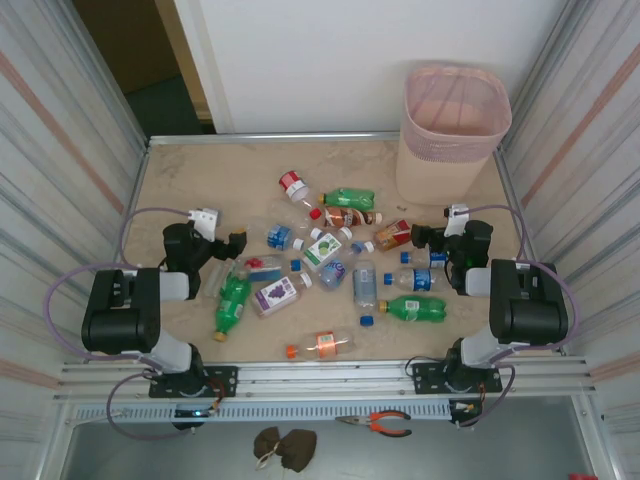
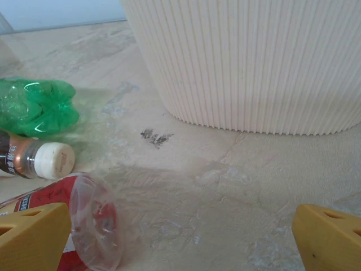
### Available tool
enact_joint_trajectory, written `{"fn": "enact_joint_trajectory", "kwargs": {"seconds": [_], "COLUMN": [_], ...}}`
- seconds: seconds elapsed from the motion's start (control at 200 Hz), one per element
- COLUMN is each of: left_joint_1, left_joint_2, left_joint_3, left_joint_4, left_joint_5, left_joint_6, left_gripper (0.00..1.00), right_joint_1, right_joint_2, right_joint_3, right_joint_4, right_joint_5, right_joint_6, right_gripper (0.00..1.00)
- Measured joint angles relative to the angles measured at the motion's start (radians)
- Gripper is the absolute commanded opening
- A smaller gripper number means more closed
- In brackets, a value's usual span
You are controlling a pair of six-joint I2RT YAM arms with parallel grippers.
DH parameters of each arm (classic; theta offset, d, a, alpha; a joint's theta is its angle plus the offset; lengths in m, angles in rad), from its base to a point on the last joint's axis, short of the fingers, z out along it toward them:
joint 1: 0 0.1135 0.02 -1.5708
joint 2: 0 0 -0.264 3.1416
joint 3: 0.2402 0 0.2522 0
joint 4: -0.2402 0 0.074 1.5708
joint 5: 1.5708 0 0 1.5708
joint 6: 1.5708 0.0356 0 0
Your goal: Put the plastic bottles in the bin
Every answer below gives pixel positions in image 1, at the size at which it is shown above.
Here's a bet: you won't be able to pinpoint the small blue label bottle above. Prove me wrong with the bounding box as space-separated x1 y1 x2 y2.
264 222 307 251

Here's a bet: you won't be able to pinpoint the red fruit blue label bottle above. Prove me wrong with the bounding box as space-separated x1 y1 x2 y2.
239 253 303 284

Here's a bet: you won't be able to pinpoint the clear crushed bottle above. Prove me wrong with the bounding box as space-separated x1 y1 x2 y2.
203 259 239 300

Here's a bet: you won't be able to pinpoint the red white label bottle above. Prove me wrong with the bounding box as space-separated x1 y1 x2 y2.
278 169 323 221

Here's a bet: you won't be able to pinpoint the purple grape label bottle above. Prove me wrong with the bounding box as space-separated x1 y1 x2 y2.
252 272 315 319

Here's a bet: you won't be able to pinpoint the green bottle yellow cap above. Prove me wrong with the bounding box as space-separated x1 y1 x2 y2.
377 294 449 324
318 186 377 211
213 272 254 344

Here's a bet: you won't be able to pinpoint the lime green white label bottle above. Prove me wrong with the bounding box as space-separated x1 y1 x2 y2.
301 226 355 274

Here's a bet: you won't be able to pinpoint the purple label bottle blue cap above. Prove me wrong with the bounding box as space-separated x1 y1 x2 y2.
318 241 365 292

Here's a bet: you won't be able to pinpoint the brown label bottle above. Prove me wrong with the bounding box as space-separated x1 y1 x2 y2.
323 207 385 229

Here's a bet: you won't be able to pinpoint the grey label bottle blue cap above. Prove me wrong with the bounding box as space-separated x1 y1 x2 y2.
351 259 380 329

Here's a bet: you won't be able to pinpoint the orange label clear bottle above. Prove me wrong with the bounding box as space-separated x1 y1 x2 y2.
285 327 360 362

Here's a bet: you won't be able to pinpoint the beige ribbed bin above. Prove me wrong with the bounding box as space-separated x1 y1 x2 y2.
395 62 512 206

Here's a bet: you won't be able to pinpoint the pink bin liner bag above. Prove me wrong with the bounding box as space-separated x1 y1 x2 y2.
403 62 512 164

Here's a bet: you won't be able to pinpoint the blue label water bottle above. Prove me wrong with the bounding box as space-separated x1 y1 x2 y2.
383 267 454 295
399 248 454 270

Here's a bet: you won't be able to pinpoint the orange red label bottle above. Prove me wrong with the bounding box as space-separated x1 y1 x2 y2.
364 218 415 255

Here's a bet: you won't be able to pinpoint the black controller board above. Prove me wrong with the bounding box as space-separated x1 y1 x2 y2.
171 405 222 432
448 398 485 430

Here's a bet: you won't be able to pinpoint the brown wooden door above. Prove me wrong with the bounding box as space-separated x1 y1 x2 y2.
72 0 201 121

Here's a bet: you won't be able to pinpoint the brown cloth pouch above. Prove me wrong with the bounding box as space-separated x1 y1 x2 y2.
252 427 319 475

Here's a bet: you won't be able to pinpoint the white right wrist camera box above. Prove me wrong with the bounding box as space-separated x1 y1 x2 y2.
443 202 470 237

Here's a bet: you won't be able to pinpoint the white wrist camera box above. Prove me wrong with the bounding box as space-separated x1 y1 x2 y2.
187 207 222 237
443 202 470 237

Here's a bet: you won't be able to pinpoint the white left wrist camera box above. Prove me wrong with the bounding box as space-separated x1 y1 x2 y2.
187 207 222 237

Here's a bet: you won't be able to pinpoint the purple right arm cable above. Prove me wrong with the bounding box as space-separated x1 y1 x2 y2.
457 203 585 430

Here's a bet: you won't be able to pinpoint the aluminium table edge rail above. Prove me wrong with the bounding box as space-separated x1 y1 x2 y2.
147 130 404 147

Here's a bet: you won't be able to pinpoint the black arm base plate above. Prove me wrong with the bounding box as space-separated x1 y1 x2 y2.
410 360 504 397
148 364 240 400

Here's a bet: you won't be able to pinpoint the aluminium mounting rail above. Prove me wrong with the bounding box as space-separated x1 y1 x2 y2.
52 355 599 402

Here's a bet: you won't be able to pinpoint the white door frame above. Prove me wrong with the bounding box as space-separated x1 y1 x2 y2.
172 0 236 135

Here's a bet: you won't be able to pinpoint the white slotted cable duct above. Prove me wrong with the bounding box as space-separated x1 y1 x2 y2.
72 401 454 424

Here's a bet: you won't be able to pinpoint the orange handled pliers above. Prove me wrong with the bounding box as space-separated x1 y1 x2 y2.
334 409 413 438

